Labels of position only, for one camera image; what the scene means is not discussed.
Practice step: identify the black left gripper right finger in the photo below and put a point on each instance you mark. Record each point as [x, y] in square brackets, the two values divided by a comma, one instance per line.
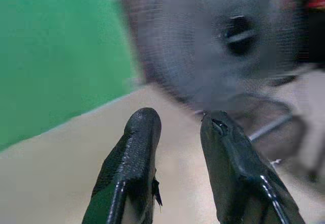
[236, 173]

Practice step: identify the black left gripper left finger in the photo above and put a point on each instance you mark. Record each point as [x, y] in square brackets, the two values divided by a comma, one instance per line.
[134, 158]

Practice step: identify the grey office chair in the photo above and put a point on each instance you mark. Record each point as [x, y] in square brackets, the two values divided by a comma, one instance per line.
[215, 46]

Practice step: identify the green screen backdrop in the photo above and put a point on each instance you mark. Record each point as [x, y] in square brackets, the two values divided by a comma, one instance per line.
[58, 48]

